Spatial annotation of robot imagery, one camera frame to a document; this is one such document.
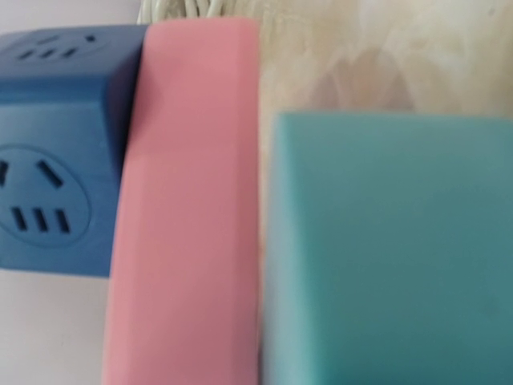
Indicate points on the pink power strip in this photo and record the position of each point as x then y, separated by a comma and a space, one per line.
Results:
183, 294

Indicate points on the blue cube adapter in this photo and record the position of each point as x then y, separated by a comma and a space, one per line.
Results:
66, 103

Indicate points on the teal power strip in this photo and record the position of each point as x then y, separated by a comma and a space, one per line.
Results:
389, 250

